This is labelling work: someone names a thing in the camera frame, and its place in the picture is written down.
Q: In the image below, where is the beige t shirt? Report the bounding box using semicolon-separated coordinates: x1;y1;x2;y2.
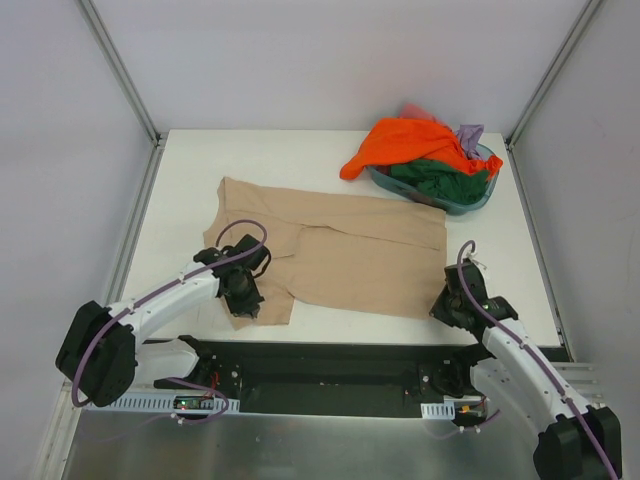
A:
203;177;447;326

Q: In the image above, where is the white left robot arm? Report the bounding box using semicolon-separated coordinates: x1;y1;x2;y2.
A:
55;234;271;407

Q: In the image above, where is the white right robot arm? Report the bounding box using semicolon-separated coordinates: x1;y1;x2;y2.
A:
430;260;623;479

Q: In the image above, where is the green t shirt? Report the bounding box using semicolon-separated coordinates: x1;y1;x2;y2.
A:
389;159;489;205

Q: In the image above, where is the teal plastic laundry basket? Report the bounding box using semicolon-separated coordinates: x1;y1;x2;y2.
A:
366;145;504;216

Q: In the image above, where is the lilac t shirt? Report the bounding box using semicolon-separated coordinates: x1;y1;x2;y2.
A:
454;124;484;160

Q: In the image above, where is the orange t shirt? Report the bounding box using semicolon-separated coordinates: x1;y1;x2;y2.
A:
339;118;503;180

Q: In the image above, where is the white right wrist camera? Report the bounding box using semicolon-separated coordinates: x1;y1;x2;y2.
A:
462;251;488;275

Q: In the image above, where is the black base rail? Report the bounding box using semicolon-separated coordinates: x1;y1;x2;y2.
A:
183;341;481;418

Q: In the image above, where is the right white cable duct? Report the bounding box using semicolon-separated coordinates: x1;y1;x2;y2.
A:
420;401;487;421

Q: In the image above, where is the white cable duct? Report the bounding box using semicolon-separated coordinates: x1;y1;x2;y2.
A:
104;393;240;416
420;401;487;421

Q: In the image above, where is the left white cable duct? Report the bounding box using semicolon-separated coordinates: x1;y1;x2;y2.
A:
104;393;240;416

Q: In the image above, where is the left aluminium frame post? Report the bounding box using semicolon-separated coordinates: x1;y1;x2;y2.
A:
74;0;169;146

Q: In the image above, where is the aluminium frame post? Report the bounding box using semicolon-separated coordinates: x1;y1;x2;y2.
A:
504;0;609;149
74;0;169;146

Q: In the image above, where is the right aluminium frame post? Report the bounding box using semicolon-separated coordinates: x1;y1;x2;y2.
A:
504;0;609;149

